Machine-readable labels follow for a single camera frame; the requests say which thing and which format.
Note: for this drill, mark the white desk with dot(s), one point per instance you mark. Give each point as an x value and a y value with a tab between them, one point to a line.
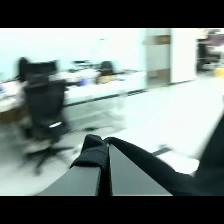
100	88

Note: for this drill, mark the black garment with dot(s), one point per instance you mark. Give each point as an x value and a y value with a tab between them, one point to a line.
95	153

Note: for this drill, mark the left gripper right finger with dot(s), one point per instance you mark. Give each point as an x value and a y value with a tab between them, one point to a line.
133	180

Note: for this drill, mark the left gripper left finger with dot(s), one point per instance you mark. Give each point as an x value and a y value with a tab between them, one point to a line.
78	181

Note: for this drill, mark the black office chair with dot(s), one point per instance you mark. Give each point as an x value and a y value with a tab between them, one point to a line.
36	68
45	106

